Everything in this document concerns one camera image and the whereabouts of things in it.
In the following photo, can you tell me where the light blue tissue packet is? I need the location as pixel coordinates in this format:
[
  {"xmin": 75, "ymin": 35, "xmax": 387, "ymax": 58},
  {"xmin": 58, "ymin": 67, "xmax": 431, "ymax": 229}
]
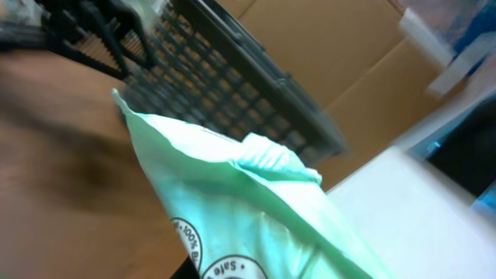
[{"xmin": 112, "ymin": 91, "xmax": 391, "ymax": 278}]

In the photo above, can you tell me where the grey plastic mesh basket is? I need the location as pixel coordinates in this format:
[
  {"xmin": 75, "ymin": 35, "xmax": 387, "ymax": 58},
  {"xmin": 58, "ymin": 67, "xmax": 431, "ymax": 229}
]
[{"xmin": 122, "ymin": 0, "xmax": 346, "ymax": 166}]

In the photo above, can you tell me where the white foam board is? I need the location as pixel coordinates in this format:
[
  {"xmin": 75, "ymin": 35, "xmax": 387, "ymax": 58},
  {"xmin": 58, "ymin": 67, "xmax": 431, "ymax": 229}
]
[{"xmin": 328, "ymin": 146, "xmax": 495, "ymax": 278}]

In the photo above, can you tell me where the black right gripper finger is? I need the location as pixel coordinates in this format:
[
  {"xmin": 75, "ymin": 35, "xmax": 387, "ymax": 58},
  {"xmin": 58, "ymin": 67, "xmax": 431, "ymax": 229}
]
[{"xmin": 170, "ymin": 257, "xmax": 200, "ymax": 279}]

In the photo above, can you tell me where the brown cardboard box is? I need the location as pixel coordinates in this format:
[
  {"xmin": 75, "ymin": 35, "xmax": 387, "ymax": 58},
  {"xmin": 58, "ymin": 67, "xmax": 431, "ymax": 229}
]
[{"xmin": 220, "ymin": 0, "xmax": 444, "ymax": 190}]

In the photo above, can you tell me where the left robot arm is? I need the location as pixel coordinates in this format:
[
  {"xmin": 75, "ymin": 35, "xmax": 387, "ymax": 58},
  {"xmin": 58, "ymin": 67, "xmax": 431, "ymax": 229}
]
[{"xmin": 1, "ymin": 0, "xmax": 157, "ymax": 80}]

